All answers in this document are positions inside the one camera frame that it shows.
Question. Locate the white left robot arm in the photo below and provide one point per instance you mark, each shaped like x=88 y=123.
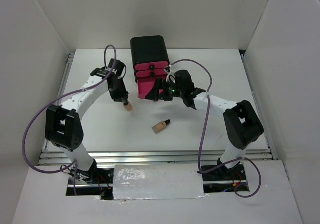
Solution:
x=63 y=126

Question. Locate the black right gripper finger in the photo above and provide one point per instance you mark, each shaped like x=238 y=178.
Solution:
x=154 y=93
x=165 y=95

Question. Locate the aluminium left side rail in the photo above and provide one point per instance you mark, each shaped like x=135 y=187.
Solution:
x=66 y=73

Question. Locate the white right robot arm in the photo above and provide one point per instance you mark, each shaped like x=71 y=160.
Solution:
x=242 y=123

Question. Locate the aluminium front rail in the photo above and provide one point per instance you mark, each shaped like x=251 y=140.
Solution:
x=152 y=157

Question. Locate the beige foundation bottle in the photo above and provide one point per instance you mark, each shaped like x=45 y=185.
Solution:
x=127 y=105
x=161 y=126

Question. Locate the lying beige foundation bottle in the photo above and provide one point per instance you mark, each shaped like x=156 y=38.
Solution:
x=161 y=126

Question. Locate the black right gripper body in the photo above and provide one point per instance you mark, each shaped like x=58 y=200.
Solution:
x=169 y=87

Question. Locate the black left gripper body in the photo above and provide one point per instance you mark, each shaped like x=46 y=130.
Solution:
x=119 y=92

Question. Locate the aluminium right side rail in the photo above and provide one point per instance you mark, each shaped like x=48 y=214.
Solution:
x=269 y=140

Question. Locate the black drawer organizer box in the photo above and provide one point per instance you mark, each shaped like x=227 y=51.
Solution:
x=147 y=49

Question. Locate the aluminium rail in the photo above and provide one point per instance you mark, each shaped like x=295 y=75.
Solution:
x=66 y=73
x=269 y=140
x=152 y=157

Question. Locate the white foil cover sheet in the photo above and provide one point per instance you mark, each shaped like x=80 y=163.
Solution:
x=157 y=182

